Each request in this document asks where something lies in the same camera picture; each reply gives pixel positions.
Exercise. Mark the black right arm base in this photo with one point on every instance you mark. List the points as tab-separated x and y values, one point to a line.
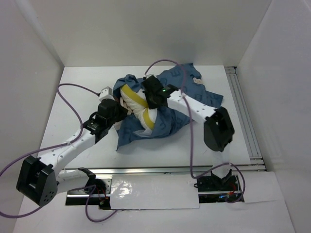
230	188

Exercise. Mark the white cover plate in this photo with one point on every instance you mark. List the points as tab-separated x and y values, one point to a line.
144	192

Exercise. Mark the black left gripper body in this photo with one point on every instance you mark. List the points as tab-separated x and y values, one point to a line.
118	115

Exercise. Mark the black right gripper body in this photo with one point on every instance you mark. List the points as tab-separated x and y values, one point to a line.
152	103

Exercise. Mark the blue cartoon print pillowcase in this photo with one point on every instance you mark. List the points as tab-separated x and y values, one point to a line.
186	78

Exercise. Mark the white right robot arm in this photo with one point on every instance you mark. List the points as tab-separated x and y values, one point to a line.
217	125

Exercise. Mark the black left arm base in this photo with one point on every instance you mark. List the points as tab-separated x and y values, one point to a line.
100	196

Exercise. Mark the white pillow yellow trim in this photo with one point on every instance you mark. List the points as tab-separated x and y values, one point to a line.
136	104

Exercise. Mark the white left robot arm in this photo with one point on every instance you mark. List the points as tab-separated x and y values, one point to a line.
42	178

